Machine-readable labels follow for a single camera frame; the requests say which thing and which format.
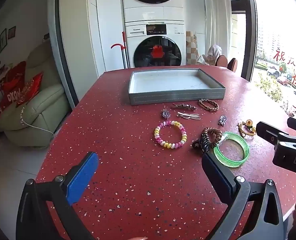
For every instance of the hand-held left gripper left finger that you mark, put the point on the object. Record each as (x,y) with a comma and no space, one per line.
(84,177)

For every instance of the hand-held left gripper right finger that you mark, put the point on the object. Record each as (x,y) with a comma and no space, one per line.
(216,173)

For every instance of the green translucent bangle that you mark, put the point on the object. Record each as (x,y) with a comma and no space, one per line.
(218,152)

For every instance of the black hair claw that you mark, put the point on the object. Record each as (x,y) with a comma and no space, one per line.
(203,145)

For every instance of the silver rhinestone brooch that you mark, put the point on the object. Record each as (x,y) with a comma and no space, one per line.
(222,120)

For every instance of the silver rabbit hair clip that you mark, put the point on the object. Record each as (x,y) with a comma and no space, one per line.
(188,115)

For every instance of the crystal crown pendant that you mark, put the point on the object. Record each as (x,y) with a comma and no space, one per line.
(166,114)

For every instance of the grey jewelry tray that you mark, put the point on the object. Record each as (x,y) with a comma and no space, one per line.
(168,82)

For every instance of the row of parked cars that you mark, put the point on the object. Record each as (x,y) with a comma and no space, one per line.
(283,80)

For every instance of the red window stickers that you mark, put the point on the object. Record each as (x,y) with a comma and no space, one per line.
(288,60)

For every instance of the brown round chair back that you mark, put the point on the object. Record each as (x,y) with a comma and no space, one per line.
(233,65)
(221,61)

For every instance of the silver star hair clip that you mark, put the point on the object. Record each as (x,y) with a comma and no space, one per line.
(185,106)

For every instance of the cream leather sofa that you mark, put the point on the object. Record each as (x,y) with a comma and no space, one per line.
(45,100)

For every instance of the white cloth on chair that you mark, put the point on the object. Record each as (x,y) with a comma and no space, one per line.
(214,51)

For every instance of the red embroidered pillow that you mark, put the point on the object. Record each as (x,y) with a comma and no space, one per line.
(33,87)

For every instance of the red printed pillow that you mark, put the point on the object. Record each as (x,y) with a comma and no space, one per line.
(13,85)

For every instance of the white curtain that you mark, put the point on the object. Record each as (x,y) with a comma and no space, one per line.
(216,12)

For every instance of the white washing machine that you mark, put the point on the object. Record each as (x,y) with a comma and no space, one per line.
(138,42)

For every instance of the white tall cabinet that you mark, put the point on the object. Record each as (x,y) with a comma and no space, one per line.
(98,25)

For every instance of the white tumble dryer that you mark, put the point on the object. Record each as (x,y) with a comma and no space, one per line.
(153,10)

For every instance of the grey sliding door frame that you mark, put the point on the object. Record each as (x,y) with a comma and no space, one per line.
(60,42)

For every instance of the large black picture frame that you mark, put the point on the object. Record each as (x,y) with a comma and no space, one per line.
(0,42)

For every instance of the small dark picture frame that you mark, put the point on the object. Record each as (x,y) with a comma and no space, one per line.
(11,32)

